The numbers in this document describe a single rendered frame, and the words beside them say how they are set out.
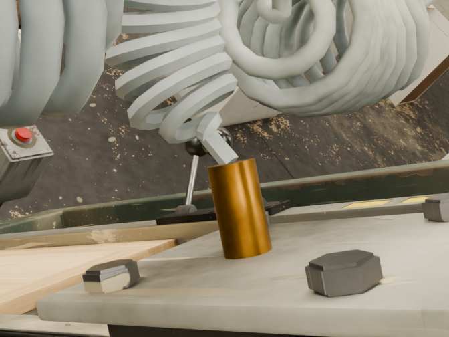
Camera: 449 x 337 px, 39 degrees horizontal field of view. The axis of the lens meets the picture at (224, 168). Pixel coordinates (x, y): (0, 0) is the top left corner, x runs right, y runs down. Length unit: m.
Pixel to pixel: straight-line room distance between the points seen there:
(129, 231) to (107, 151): 2.17
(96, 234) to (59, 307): 0.81
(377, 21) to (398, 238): 0.10
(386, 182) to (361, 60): 0.73
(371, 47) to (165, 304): 0.13
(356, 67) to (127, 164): 2.89
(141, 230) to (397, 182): 0.38
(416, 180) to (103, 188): 2.13
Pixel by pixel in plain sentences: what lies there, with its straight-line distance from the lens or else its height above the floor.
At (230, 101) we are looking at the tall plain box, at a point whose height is 0.27.
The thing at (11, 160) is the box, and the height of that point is 0.92.
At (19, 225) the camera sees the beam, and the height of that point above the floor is 0.90.
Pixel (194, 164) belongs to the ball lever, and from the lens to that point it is 0.92.
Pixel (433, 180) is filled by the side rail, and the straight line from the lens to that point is 0.94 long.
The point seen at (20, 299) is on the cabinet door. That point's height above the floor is 1.37.
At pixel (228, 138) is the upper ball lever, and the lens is 0.76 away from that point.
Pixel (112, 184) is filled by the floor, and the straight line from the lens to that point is 2.98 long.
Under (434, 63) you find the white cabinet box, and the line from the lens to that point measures 5.73.
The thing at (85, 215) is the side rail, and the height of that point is 0.96.
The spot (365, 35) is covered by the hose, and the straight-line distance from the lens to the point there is 0.24.
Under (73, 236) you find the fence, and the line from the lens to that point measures 1.05.
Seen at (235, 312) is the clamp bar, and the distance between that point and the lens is 0.15.
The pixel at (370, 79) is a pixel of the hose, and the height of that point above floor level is 1.86.
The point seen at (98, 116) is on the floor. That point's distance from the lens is 3.26.
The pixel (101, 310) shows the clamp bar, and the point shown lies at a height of 1.81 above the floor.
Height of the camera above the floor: 1.95
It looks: 34 degrees down
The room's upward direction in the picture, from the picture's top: 41 degrees clockwise
